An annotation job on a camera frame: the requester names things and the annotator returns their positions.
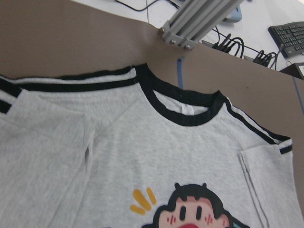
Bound black keyboard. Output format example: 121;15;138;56
267;21;304;58

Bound grey cartoon print t-shirt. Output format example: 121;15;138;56
0;64;304;228

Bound aluminium frame post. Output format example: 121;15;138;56
160;0;242;50

